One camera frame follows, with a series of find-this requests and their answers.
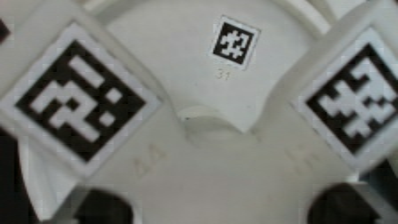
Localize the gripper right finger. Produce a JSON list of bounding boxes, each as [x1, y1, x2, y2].
[[306, 182, 398, 224]]

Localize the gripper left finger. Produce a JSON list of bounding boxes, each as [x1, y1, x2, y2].
[[43, 188, 139, 224]]

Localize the white cross-shaped table base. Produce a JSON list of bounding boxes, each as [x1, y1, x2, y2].
[[0, 0, 398, 224]]

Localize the white round table top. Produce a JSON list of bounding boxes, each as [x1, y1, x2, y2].
[[16, 0, 398, 221]]

